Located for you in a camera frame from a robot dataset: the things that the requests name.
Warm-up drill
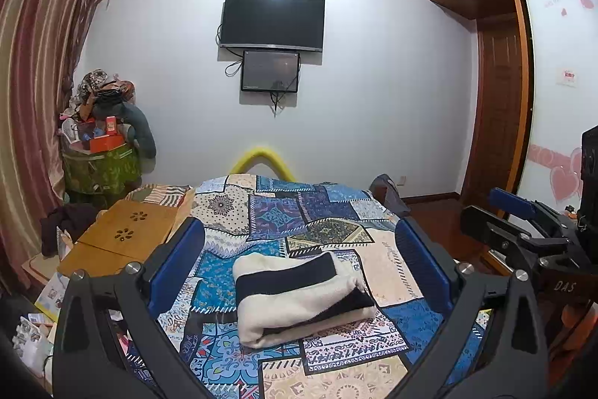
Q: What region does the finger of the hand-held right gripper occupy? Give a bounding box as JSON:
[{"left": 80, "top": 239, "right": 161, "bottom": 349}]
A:
[
  {"left": 490, "top": 187, "right": 581, "bottom": 242},
  {"left": 460, "top": 205, "right": 553, "bottom": 270}
]

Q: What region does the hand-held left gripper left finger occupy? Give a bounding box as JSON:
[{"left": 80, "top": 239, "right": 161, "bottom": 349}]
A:
[{"left": 51, "top": 217, "right": 206, "bottom": 399}]

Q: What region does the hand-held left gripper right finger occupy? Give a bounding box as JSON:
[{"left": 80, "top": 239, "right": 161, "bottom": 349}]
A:
[{"left": 388, "top": 218, "right": 549, "bottom": 399}]

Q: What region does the white and navy knit sweater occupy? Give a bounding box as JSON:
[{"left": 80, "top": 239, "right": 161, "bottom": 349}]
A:
[{"left": 232, "top": 252, "right": 378, "bottom": 349}]

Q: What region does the pile of patterned clothes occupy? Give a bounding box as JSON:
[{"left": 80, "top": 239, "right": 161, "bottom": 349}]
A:
[{"left": 70, "top": 68, "right": 137, "bottom": 120}]

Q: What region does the person's right hand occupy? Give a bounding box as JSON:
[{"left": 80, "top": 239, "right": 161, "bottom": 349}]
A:
[{"left": 551, "top": 300, "right": 598, "bottom": 357}]

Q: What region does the wooden lap desk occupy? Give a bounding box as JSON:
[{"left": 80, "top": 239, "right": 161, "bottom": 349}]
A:
[{"left": 57, "top": 199, "right": 188, "bottom": 279}]

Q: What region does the patterned beige pillow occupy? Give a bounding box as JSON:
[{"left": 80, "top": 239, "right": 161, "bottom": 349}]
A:
[{"left": 125, "top": 183, "right": 195, "bottom": 209}]

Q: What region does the brown wooden door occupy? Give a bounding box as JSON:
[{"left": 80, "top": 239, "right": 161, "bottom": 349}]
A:
[{"left": 475, "top": 19, "right": 525, "bottom": 215}]

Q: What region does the dark cloth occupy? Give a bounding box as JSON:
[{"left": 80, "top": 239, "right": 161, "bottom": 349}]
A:
[{"left": 39, "top": 202, "right": 102, "bottom": 258}]

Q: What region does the green patterned covered bin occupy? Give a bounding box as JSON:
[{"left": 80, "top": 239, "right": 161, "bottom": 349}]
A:
[{"left": 62, "top": 145, "right": 142, "bottom": 200}]

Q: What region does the blue patchwork blanket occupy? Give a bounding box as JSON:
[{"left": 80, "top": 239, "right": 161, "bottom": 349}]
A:
[{"left": 124, "top": 174, "right": 491, "bottom": 399}]

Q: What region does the white sliding wardrobe door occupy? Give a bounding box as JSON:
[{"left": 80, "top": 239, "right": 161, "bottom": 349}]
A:
[{"left": 520, "top": 0, "right": 598, "bottom": 215}]

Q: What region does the yellow foam bed end pad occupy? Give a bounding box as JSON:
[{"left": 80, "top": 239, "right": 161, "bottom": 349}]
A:
[{"left": 229, "top": 144, "right": 296, "bottom": 183}]

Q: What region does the orange box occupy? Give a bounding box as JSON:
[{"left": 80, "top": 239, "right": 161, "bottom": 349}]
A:
[{"left": 88, "top": 132, "right": 128, "bottom": 153}]

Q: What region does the pile of white packets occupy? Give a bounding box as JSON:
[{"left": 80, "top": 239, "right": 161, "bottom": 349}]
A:
[{"left": 12, "top": 272, "right": 64, "bottom": 383}]

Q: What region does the striped red curtain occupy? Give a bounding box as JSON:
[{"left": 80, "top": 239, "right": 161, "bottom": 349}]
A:
[{"left": 0, "top": 0, "right": 118, "bottom": 299}]

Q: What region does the black monitor cable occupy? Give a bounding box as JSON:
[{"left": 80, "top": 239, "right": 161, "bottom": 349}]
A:
[{"left": 270, "top": 79, "right": 300, "bottom": 116}]

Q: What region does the small black wall monitor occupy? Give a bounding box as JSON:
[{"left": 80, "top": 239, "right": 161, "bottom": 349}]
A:
[{"left": 240, "top": 49, "right": 301, "bottom": 94}]

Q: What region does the black wall television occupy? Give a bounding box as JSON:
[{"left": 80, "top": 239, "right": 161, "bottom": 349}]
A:
[{"left": 218, "top": 0, "right": 327, "bottom": 54}]

